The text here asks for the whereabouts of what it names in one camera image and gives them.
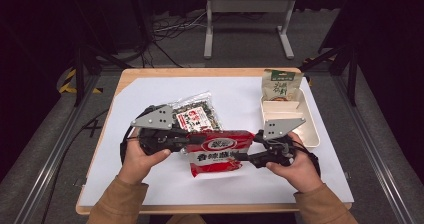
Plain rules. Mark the white metal stand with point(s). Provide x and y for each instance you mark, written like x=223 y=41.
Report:
x=248 y=4

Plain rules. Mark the beige and green snack packet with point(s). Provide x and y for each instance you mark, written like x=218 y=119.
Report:
x=281 y=85

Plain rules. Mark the black metal stand leg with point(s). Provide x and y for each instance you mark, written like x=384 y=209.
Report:
x=79 y=74
x=351 y=74

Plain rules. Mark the person's right hand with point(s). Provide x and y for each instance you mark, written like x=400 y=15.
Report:
x=301 y=174

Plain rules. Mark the white paper sheet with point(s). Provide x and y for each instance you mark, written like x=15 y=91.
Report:
x=233 y=90

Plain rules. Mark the aluminium floor rail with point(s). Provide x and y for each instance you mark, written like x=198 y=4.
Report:
x=373 y=150
x=56 y=150

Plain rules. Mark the cream divided box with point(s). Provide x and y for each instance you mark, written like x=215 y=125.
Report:
x=306 y=130

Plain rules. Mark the person's left hand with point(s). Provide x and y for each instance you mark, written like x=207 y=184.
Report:
x=133 y=167

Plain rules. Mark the clear packet of dark seaweed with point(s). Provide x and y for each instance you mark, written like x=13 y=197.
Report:
x=196 y=115

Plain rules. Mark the red snack packet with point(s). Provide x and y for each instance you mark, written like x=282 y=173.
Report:
x=220 y=157

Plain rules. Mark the person's tan clothing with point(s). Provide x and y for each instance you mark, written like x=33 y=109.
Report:
x=185 y=219

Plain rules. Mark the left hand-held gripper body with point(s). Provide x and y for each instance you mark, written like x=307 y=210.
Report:
x=155 y=119

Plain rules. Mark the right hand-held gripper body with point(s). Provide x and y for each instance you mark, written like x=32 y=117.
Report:
x=280 y=126

